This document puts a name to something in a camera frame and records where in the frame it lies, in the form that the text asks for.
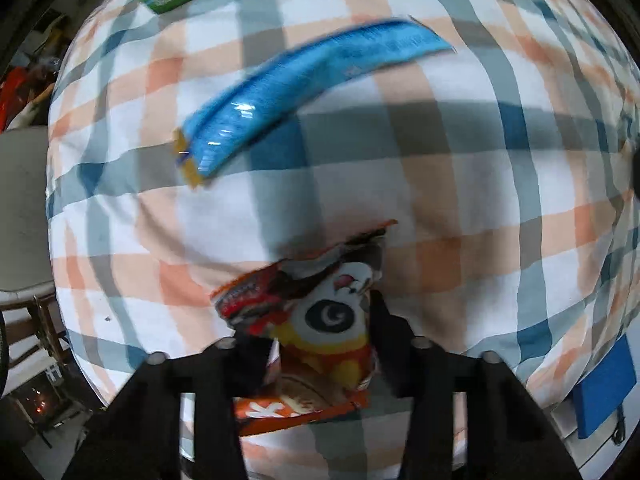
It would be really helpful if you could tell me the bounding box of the orange cartoon snack bag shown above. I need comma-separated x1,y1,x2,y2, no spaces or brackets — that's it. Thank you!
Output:
210,220,395,437

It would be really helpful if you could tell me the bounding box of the grey chair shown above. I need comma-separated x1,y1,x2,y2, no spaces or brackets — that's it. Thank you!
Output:
0,127,52,292

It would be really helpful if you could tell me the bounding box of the plaid checkered tablecloth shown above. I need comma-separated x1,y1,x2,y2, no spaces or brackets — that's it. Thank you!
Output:
47,0,639,406

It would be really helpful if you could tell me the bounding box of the blue wafer stick pack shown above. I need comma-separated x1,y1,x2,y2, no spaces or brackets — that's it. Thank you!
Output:
174,18,454,188

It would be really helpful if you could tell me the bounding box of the white goose plush toy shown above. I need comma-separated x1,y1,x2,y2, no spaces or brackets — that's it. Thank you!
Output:
6,84,54,131

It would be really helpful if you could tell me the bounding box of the red plastic bag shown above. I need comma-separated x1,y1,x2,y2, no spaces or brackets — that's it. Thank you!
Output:
0,67,35,131

